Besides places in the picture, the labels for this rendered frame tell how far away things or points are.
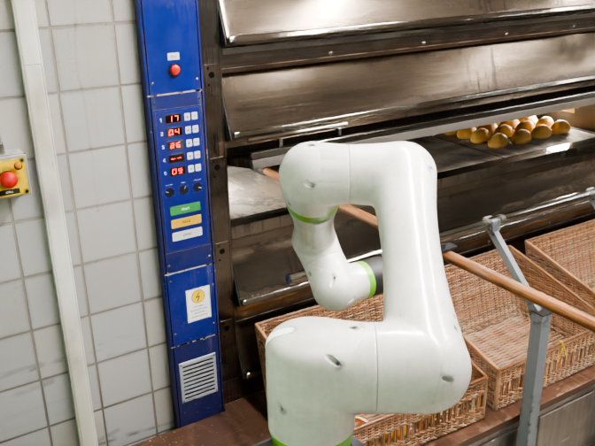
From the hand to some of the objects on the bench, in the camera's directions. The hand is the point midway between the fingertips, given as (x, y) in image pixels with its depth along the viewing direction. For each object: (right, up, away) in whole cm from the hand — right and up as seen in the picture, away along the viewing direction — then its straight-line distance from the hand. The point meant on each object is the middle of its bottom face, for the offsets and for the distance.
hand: (444, 255), depth 187 cm
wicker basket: (+34, -38, +70) cm, 87 cm away
